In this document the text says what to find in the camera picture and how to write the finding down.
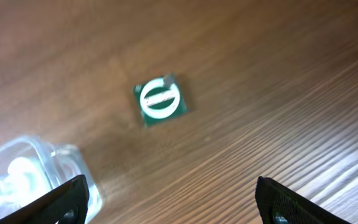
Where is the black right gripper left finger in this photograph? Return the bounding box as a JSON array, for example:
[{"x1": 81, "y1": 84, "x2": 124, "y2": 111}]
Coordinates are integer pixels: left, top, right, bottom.
[{"x1": 0, "y1": 174, "x2": 90, "y2": 224}]

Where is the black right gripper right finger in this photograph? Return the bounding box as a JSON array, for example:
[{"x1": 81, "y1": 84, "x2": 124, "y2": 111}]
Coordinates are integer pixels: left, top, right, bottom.
[{"x1": 255, "y1": 176, "x2": 349, "y2": 224}]

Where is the clear plastic bottle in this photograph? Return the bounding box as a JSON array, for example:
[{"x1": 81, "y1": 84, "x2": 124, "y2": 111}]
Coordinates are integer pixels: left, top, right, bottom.
[{"x1": 0, "y1": 157, "x2": 51, "y2": 207}]

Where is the green Zam-Buk ointment box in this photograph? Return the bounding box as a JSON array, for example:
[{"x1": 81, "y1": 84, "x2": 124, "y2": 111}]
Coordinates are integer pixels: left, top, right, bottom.
[{"x1": 133, "y1": 73, "x2": 188, "y2": 127}]

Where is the clear plastic container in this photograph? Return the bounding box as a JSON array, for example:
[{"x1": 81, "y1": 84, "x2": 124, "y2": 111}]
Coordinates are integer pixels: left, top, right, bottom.
[{"x1": 0, "y1": 136, "x2": 103, "y2": 223}]

